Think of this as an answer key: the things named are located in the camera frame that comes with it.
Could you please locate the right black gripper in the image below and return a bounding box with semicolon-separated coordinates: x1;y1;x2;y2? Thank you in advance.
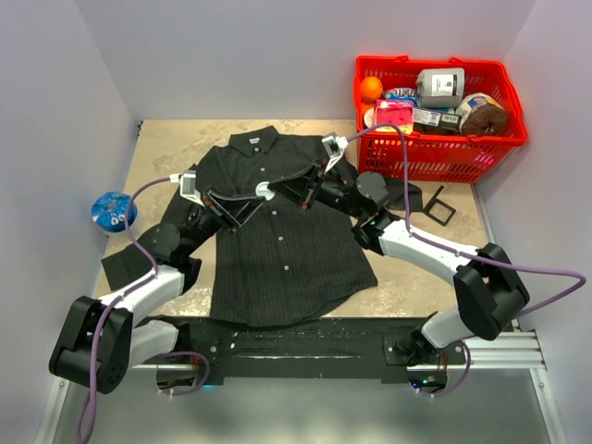
268;158;365;221

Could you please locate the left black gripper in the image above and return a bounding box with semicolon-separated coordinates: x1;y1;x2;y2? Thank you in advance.
184;186;266;257

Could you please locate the black pinstriped button shirt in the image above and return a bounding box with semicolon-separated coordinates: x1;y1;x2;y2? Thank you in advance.
100;124;426;328

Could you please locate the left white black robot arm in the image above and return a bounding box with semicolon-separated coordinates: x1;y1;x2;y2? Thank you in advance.
48;184;274;398

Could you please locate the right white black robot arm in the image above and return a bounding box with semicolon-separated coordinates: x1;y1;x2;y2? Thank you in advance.
256;163;530;365

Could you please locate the black framed brooch card left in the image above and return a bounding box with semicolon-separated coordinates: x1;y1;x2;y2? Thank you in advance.
424;185;457;227

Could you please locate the orange fruit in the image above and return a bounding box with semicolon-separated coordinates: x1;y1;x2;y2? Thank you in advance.
360;76;383;104

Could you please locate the pink snack box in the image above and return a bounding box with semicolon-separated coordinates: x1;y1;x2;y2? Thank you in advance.
374;99;414;134

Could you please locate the blue wrapped round package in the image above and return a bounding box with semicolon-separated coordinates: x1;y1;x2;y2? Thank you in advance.
91;191;138;237

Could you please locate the blue white barcode box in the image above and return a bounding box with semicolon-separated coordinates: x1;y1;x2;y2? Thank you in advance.
413;107;461;131

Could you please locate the red plastic shopping basket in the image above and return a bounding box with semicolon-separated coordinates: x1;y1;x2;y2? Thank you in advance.
352;55;528;184

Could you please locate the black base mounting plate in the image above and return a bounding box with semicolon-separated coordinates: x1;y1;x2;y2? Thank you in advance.
133;316;515;387

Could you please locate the grey labelled bag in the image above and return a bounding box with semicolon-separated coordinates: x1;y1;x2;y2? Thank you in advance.
416;68;465;108

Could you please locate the brown doughnut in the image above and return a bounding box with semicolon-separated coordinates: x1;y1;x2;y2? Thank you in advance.
460;105;510;136

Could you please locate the white round labelled package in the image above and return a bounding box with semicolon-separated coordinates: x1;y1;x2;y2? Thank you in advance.
455;92;504;118

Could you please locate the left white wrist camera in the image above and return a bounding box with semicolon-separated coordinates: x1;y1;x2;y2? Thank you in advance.
168;170;204;207

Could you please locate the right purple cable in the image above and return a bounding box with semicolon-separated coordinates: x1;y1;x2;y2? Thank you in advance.
346;123;587;399

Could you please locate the purple cable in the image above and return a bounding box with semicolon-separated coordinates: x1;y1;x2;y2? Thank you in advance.
75;174;186;444
346;123;587;399

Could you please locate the aluminium frame rail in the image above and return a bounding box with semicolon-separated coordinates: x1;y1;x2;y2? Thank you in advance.
455;184;568;444

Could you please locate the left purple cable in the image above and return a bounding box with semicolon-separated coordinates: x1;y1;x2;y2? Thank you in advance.
75;174;186;444

